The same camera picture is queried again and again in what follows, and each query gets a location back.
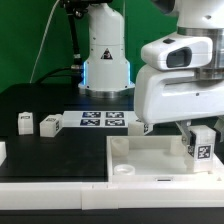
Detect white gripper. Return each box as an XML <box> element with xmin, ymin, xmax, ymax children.
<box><xmin>134</xmin><ymin>35</ymin><xmax>224</xmax><ymax>156</ymax></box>

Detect white square tabletop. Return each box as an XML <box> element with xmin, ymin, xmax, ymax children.
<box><xmin>107</xmin><ymin>135</ymin><xmax>224</xmax><ymax>183</ymax></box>

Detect white marker plate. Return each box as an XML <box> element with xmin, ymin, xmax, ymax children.
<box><xmin>62</xmin><ymin>111</ymin><xmax>137</xmax><ymax>128</ymax></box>

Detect white U-shaped fence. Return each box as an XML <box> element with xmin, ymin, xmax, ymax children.
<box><xmin>0</xmin><ymin>140</ymin><xmax>224</xmax><ymax>211</ymax></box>

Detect white cable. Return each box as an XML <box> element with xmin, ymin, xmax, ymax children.
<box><xmin>29</xmin><ymin>0</ymin><xmax>62</xmax><ymax>84</ymax></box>

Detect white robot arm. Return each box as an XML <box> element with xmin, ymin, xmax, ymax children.
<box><xmin>82</xmin><ymin>0</ymin><xmax>224</xmax><ymax>156</ymax></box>

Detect black cable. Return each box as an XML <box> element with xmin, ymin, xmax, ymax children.
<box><xmin>34</xmin><ymin>66</ymin><xmax>84</xmax><ymax>84</ymax></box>

